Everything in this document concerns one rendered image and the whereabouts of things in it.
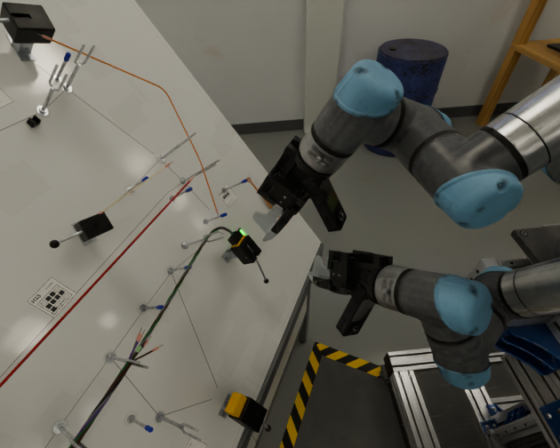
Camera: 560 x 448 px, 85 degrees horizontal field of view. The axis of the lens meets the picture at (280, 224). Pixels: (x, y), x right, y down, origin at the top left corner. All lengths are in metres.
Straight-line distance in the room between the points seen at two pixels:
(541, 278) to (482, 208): 0.21
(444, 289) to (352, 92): 0.29
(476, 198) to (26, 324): 0.65
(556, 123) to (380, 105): 0.17
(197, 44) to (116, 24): 2.26
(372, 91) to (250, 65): 2.80
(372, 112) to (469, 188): 0.14
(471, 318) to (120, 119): 0.74
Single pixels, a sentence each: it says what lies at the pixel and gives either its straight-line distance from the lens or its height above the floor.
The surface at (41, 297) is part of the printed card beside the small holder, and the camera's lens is 0.65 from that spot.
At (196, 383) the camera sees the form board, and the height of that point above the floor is 1.02.
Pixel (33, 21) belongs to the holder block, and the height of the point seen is 1.61.
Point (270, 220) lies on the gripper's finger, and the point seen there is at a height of 1.32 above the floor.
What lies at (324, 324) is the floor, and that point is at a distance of 1.92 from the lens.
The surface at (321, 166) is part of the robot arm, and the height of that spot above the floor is 1.46.
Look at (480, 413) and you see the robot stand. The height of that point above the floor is 0.21.
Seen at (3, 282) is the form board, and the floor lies 1.34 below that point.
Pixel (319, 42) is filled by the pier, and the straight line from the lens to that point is 3.10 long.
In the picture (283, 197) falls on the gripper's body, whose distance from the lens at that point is 0.54.
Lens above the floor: 1.73
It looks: 47 degrees down
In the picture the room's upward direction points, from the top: 3 degrees counter-clockwise
